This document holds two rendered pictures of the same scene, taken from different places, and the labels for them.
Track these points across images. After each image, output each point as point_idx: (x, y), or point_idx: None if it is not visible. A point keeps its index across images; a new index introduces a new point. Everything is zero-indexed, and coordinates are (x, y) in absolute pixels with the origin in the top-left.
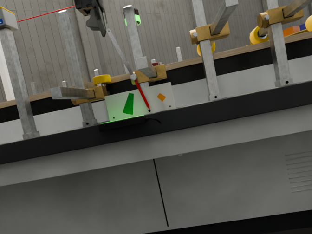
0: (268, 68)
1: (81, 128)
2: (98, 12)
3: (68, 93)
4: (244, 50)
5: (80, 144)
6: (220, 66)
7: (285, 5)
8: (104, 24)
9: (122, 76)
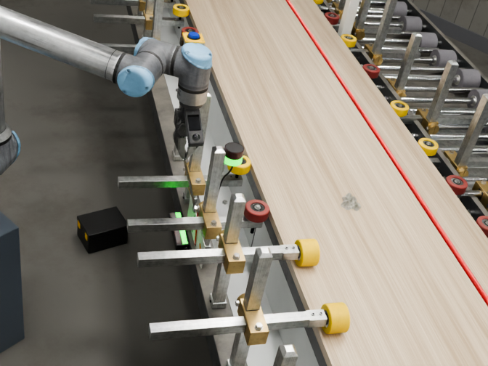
0: (311, 354)
1: (178, 197)
2: (175, 144)
3: (129, 186)
4: (305, 306)
5: (175, 206)
6: (295, 287)
7: (245, 316)
8: (187, 149)
9: (255, 179)
